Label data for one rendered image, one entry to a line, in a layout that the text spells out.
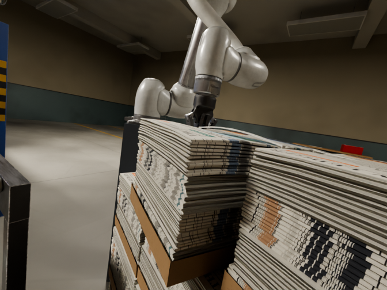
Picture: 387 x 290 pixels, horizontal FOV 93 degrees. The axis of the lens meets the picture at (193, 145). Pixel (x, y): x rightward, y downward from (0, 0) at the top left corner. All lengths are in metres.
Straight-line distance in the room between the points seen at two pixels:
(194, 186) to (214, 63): 0.43
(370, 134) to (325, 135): 1.02
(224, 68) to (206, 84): 0.07
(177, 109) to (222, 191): 0.89
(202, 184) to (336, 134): 6.82
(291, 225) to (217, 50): 0.51
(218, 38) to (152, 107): 0.58
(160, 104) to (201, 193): 0.86
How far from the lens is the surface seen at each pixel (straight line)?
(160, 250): 0.34
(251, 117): 7.32
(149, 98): 1.07
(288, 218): 0.23
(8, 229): 0.83
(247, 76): 0.68
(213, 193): 0.28
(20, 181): 0.80
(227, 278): 0.32
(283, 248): 0.25
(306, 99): 7.13
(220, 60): 0.61
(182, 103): 1.13
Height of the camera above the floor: 1.08
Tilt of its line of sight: 8 degrees down
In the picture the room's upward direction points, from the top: 10 degrees clockwise
